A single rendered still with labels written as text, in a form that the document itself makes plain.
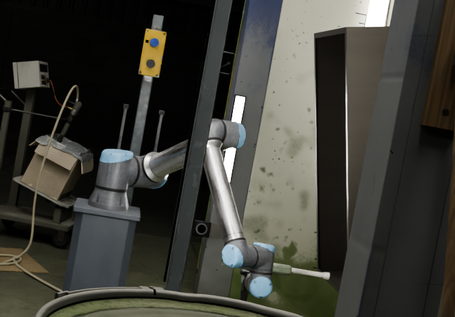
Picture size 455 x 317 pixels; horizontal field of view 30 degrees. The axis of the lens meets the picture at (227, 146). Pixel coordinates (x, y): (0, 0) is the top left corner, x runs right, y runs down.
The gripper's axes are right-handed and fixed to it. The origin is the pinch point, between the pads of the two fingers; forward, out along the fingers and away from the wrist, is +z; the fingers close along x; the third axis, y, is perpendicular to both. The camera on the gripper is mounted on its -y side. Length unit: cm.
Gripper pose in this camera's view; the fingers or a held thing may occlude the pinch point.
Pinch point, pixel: (248, 270)
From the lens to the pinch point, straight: 380.9
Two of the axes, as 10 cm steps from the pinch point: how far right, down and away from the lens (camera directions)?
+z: -1.3, 0.1, 9.9
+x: 9.8, 1.4, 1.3
